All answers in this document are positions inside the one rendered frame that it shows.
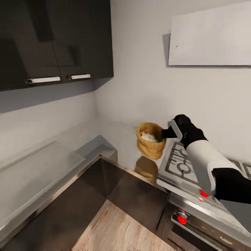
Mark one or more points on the burner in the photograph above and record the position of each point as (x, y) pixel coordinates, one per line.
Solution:
(176, 169)

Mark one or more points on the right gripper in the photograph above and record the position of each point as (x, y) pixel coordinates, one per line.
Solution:
(166, 133)

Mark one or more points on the oven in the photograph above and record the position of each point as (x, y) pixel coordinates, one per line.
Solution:
(186, 228)

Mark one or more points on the range hood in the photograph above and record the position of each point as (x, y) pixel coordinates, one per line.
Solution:
(216, 36)

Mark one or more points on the drop in sink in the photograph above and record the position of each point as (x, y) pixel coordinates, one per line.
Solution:
(26, 179)

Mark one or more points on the popcorn bag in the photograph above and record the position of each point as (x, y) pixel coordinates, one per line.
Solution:
(153, 149)

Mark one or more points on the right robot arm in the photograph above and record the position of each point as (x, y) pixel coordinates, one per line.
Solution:
(217, 176)

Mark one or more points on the cabinet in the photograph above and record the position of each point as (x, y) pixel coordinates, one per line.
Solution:
(48, 42)

